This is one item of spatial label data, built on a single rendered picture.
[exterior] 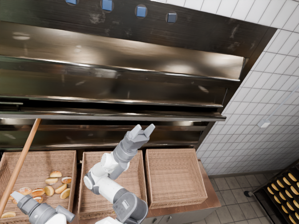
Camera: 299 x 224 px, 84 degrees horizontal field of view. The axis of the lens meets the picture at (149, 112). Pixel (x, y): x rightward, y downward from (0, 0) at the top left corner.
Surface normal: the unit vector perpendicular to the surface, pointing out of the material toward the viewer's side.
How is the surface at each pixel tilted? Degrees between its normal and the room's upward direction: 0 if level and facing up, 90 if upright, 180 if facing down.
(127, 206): 34
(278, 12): 90
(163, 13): 90
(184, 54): 70
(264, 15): 90
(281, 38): 90
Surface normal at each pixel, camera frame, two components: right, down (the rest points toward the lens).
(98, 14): 0.18, 0.68
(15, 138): 0.25, 0.39
